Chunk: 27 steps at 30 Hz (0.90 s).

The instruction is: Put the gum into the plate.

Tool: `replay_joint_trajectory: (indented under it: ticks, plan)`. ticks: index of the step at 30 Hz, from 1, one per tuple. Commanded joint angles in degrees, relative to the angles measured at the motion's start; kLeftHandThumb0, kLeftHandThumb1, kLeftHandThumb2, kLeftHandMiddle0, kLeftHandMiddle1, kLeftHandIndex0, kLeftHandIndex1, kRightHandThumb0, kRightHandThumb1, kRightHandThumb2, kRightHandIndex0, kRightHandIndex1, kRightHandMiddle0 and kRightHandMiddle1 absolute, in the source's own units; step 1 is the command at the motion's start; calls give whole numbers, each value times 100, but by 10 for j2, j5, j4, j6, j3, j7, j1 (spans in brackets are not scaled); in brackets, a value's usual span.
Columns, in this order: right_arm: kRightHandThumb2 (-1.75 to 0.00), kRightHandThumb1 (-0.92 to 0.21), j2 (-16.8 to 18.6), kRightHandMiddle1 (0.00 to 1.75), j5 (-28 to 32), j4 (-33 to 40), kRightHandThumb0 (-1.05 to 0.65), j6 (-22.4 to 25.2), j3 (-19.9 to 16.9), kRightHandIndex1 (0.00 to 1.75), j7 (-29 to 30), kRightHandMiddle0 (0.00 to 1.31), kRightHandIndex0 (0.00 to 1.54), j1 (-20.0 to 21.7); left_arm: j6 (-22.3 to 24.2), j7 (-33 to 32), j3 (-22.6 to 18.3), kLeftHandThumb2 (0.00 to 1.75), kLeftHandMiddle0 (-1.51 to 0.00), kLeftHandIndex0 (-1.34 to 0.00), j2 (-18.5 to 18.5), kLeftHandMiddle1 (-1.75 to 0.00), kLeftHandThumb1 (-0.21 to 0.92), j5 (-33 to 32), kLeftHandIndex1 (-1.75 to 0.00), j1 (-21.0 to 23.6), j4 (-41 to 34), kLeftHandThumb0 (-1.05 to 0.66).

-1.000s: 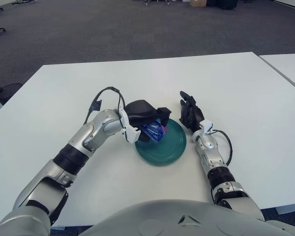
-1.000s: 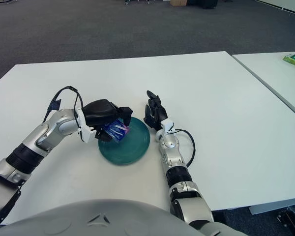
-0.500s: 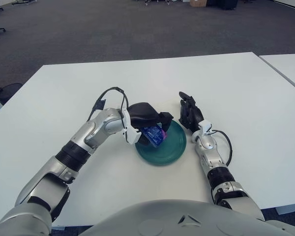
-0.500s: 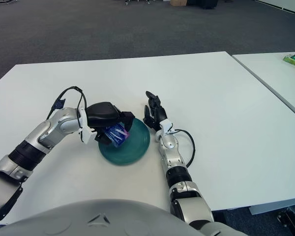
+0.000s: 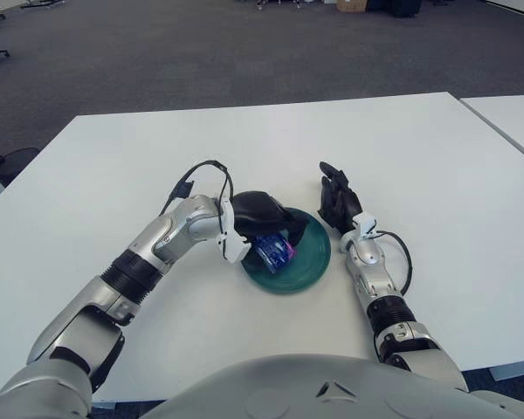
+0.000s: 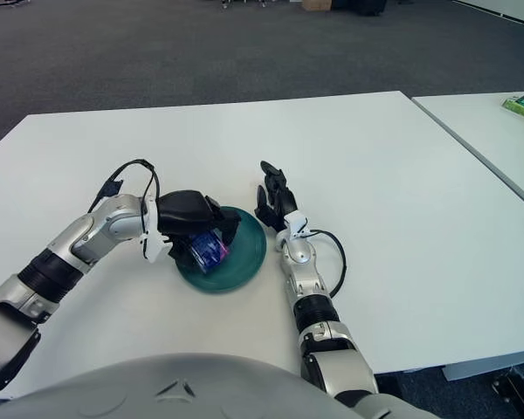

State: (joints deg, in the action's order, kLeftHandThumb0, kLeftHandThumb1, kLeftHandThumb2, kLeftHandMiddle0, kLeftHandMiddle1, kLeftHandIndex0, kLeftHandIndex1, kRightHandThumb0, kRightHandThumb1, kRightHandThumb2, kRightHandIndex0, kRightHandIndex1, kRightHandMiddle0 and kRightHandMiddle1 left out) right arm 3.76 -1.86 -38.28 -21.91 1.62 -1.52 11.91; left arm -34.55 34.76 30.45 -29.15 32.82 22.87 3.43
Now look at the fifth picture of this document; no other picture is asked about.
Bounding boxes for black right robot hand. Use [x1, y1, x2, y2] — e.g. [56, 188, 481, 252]
[316, 161, 363, 235]

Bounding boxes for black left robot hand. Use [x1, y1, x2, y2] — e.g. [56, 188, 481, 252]
[230, 189, 309, 248]

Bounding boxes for blue gum pack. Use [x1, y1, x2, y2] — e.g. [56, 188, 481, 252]
[255, 233, 297, 275]

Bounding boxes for green round plate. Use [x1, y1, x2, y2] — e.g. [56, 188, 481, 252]
[239, 207, 332, 296]

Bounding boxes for grey robot torso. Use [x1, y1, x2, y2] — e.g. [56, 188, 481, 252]
[141, 354, 524, 419]

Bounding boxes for black bin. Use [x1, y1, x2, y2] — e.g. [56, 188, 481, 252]
[366, 0, 423, 18]

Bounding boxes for wheeled rack base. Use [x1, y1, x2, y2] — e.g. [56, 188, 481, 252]
[255, 0, 309, 10]

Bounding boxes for black mesh chair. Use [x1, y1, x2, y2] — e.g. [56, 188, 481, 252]
[0, 147, 40, 187]

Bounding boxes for black floor stand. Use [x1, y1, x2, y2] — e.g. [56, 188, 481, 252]
[20, 0, 66, 10]

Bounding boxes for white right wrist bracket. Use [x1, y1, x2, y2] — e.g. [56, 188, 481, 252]
[352, 212, 379, 239]

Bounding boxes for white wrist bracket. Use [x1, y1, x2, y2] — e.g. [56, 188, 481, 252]
[216, 198, 251, 265]
[352, 212, 379, 239]

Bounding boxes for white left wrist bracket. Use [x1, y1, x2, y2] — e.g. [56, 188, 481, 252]
[216, 198, 251, 265]

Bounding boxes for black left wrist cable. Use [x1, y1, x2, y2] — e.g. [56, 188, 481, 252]
[156, 160, 236, 239]

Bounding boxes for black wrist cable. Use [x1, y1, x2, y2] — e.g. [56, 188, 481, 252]
[156, 160, 236, 239]
[375, 230, 414, 296]

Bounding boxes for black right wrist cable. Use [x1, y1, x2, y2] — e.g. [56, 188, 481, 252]
[375, 230, 414, 296]

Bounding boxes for grey table frame beam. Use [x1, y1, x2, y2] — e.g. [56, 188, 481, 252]
[491, 360, 524, 381]

